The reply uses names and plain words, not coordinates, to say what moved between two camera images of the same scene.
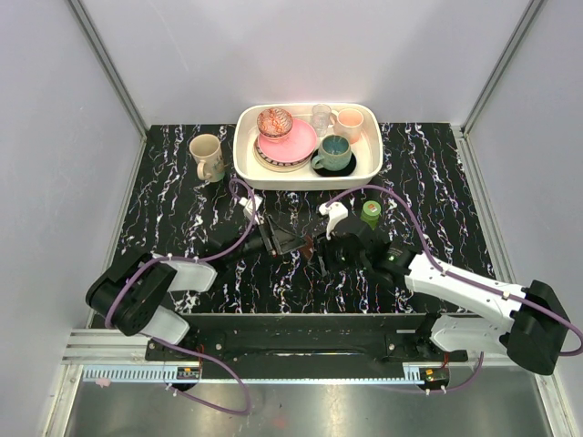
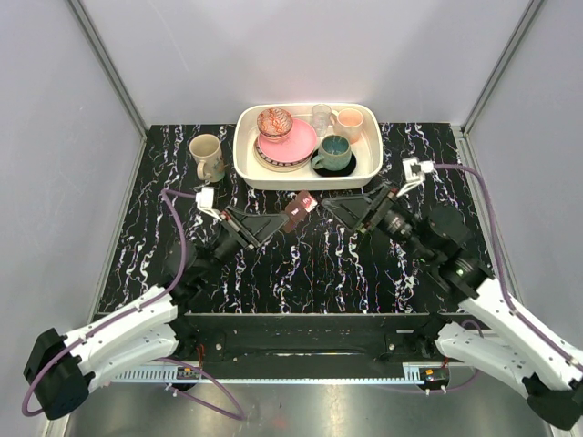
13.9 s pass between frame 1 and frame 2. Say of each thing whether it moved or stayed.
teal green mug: stayed
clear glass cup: stayed
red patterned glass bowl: stayed
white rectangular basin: stayed
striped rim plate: stayed
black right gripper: moved
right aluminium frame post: stayed
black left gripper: moved
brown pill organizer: moved
